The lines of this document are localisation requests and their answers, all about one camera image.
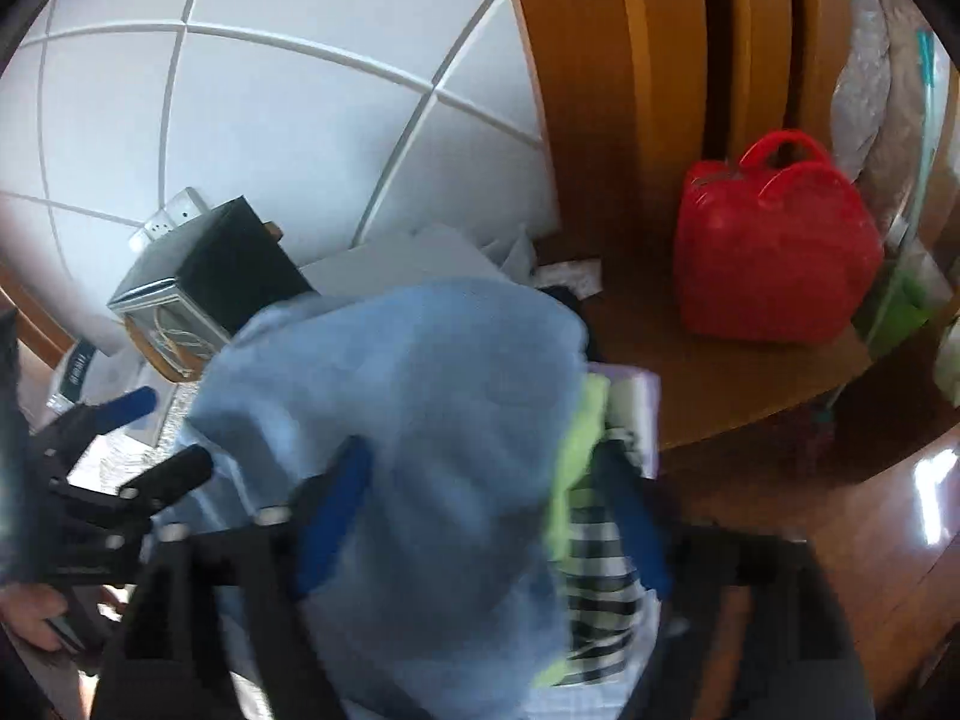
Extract white single-hole wall socket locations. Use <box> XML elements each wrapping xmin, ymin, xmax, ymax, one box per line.
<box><xmin>161</xmin><ymin>187</ymin><xmax>211</xmax><ymax>230</ymax></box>

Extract white five-hole wall socket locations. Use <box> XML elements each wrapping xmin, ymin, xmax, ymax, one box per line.
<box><xmin>127</xmin><ymin>214</ymin><xmax>177</xmax><ymax>256</ymax></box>

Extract lime green garment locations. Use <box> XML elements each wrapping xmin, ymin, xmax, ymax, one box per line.
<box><xmin>532</xmin><ymin>375</ymin><xmax>612</xmax><ymax>691</ymax></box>

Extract dark green gift bag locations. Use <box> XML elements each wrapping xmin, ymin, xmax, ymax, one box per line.
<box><xmin>106</xmin><ymin>196</ymin><xmax>316</xmax><ymax>383</ymax></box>

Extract green plastic object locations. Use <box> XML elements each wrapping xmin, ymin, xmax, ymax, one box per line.
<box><xmin>855</xmin><ymin>255</ymin><xmax>938</xmax><ymax>357</ymax></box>

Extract light blue pants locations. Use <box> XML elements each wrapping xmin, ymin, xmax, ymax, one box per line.
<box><xmin>161</xmin><ymin>277</ymin><xmax>590</xmax><ymax>720</ymax></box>

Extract light purple garment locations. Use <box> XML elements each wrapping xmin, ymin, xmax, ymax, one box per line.
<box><xmin>585</xmin><ymin>364</ymin><xmax>662</xmax><ymax>481</ymax></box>

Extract person's left hand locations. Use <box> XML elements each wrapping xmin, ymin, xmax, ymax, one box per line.
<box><xmin>0</xmin><ymin>583</ymin><xmax>125</xmax><ymax>652</ymax></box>

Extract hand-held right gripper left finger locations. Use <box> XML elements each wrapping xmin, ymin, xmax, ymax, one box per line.
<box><xmin>90</xmin><ymin>435</ymin><xmax>374</xmax><ymax>720</ymax></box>

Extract black white checked garment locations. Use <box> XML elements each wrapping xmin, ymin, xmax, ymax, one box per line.
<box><xmin>559</xmin><ymin>427</ymin><xmax>661</xmax><ymax>661</ymax></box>

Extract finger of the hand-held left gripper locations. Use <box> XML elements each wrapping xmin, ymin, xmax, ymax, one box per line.
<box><xmin>52</xmin><ymin>445</ymin><xmax>215</xmax><ymax>541</ymax></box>
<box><xmin>34</xmin><ymin>386</ymin><xmax>158</xmax><ymax>458</ymax></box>

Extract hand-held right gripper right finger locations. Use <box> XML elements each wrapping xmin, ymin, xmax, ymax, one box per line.
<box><xmin>595</xmin><ymin>439</ymin><xmax>878</xmax><ymax>720</ymax></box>

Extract wooden wall frame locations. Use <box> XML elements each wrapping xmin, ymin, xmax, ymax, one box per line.
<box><xmin>499</xmin><ymin>0</ymin><xmax>833</xmax><ymax>241</ymax></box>

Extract red plastic handbag case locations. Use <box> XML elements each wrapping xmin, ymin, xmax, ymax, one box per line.
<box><xmin>673</xmin><ymin>130</ymin><xmax>886</xmax><ymax>346</ymax></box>

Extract wooden side table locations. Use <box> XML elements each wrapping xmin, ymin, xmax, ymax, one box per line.
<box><xmin>540</xmin><ymin>232</ymin><xmax>878</xmax><ymax>451</ymax></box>

